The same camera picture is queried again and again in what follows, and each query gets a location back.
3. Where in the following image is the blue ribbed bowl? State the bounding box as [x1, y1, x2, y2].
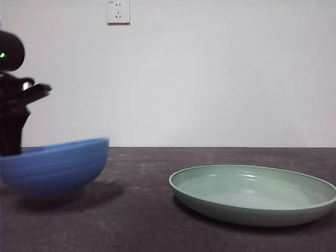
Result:
[0, 138, 110, 198]

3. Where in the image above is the pale green round plate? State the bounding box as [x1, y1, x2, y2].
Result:
[168, 164, 336, 227]

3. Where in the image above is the white wall socket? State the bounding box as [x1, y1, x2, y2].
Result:
[106, 0, 131, 26]

